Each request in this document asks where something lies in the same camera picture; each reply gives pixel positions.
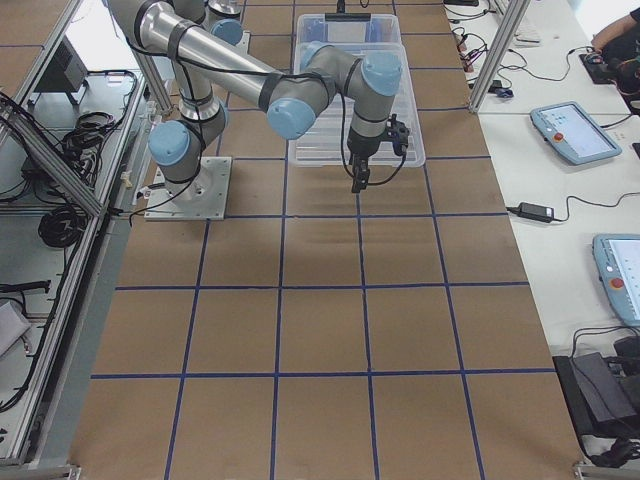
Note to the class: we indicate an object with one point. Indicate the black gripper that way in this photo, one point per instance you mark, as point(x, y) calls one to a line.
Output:
point(362, 147)

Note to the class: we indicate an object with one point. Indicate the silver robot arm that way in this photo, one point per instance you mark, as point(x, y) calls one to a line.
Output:
point(180, 31)

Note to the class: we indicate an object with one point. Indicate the clear plastic storage box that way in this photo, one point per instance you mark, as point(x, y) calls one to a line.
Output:
point(382, 28)

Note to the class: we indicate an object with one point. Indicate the black power adapter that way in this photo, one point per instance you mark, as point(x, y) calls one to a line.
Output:
point(536, 212)

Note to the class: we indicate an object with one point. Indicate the blue teach pendant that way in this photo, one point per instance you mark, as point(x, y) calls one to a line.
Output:
point(573, 134)
point(617, 260)

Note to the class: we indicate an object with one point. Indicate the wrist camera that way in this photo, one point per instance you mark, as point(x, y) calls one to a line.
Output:
point(397, 133)

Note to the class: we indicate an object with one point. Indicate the black box latch handle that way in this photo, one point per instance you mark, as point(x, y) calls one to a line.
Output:
point(347, 17)

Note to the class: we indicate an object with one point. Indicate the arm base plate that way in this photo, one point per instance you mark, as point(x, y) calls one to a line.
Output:
point(204, 199)

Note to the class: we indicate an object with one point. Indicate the aluminium frame post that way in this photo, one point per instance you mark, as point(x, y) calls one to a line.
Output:
point(499, 45)

